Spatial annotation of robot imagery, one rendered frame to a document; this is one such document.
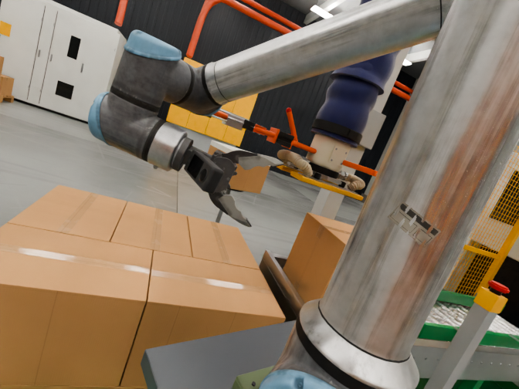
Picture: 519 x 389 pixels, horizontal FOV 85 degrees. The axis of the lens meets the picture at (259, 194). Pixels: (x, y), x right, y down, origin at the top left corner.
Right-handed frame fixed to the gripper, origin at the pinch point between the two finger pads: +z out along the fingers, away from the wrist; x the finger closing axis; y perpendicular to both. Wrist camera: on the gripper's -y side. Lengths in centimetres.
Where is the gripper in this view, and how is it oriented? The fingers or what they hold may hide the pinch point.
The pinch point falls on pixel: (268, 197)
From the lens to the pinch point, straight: 58.3
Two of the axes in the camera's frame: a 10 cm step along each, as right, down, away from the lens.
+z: 8.9, 4.2, 1.6
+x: -4.5, 8.8, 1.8
